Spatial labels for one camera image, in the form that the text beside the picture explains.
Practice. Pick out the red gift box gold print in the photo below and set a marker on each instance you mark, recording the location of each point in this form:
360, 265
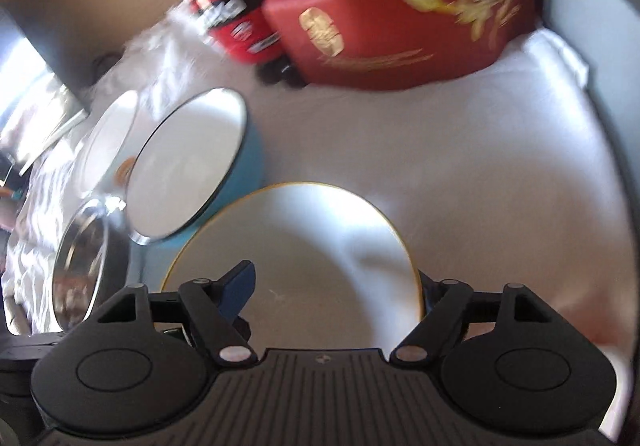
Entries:
400, 5

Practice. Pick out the white woven tablecloth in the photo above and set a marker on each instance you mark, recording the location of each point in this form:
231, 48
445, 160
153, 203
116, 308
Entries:
450, 165

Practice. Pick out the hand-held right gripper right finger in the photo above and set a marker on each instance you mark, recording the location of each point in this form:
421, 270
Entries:
440, 307

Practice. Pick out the black curved monitor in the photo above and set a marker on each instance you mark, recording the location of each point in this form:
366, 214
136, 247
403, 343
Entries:
35, 75

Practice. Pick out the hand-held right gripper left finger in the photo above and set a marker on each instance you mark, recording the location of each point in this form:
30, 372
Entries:
239, 288

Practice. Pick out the blue bowl with white inside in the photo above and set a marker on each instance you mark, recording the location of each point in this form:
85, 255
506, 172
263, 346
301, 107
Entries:
190, 165

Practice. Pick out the red black bear figurine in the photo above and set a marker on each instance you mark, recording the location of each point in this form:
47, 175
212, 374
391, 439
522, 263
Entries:
235, 15

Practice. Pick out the stainless steel bowl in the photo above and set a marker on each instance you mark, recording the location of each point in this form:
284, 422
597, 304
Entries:
82, 266

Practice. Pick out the gold-rimmed white plate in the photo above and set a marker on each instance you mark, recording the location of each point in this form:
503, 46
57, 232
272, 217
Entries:
320, 251

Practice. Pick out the white deep plate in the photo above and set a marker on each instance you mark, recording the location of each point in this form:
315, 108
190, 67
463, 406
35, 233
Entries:
107, 145

